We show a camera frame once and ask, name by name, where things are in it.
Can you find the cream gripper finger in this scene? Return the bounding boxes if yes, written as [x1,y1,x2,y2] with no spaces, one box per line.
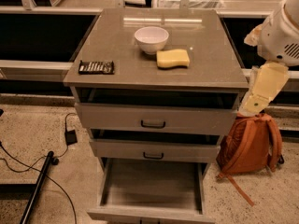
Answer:
[238,63,290,117]

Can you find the yellow sponge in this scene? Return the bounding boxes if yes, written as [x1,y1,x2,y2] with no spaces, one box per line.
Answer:
[156,49,190,69]

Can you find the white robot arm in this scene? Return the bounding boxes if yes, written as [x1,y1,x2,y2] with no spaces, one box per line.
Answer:
[238,0,299,117]

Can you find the grey drawer cabinet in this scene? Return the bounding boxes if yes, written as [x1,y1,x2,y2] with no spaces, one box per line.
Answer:
[63,7,250,224]

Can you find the grey top drawer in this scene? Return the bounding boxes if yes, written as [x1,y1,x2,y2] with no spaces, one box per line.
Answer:
[75,89,238,135]

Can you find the grey drawer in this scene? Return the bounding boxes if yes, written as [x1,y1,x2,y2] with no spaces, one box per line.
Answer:
[90,130,220,163]
[75,89,238,135]
[88,159,215,224]

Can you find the grey bottom drawer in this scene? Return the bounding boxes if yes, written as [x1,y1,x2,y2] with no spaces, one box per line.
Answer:
[88,159,215,224]

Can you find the grey middle drawer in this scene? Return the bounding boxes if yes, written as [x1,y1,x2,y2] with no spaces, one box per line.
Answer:
[90,130,220,163]

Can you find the orange backpack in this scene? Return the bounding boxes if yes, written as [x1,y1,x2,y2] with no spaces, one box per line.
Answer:
[216,113,284,206]

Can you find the white ceramic bowl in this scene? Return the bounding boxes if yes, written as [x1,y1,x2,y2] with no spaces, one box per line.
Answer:
[135,26,169,55]

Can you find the black snack packet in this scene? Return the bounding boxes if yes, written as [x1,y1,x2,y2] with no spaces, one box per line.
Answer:
[78,61,114,75]

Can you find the black power adapter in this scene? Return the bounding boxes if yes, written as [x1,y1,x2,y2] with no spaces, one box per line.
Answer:
[64,130,78,146]

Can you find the black metal pole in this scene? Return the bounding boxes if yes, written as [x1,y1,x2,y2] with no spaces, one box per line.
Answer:
[20,151,54,224]

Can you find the black floor cable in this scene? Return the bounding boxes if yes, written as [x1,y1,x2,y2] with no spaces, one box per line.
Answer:
[0,111,78,224]

